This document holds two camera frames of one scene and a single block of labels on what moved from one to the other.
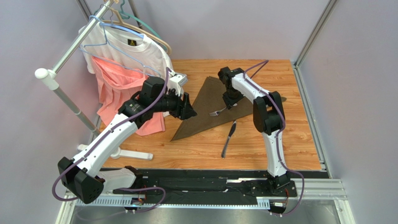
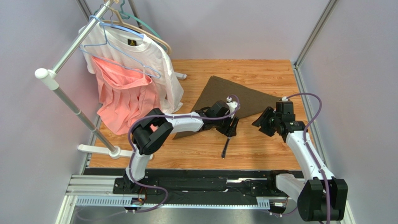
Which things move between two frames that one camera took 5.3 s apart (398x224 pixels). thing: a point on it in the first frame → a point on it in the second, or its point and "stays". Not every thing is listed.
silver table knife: [227, 141] stays
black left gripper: [183, 109] → [229, 131]
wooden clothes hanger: [120, 21] stays
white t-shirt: [127, 48] stays
